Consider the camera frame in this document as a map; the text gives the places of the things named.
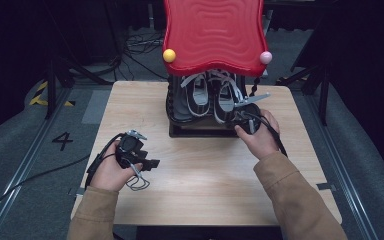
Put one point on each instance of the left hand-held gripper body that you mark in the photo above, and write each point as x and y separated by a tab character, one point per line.
130	148

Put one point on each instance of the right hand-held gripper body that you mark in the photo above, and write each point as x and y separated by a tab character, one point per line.
248	115

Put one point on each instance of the black white canvas sneaker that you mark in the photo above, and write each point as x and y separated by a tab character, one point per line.
198	96
225	100

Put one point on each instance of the red and black shoe rack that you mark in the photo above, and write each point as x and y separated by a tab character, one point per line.
215	36

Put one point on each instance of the person's right hand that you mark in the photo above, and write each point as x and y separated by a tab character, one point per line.
261	140

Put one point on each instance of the person's left hand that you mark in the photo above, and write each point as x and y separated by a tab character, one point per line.
110	175

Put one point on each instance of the grey tape piece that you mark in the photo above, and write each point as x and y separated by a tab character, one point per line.
326	186
76	192

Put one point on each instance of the black metal stand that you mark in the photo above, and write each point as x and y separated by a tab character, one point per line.
323	90
50	90

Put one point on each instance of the metal floor rail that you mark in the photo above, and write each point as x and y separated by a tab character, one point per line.
23	166
346	173

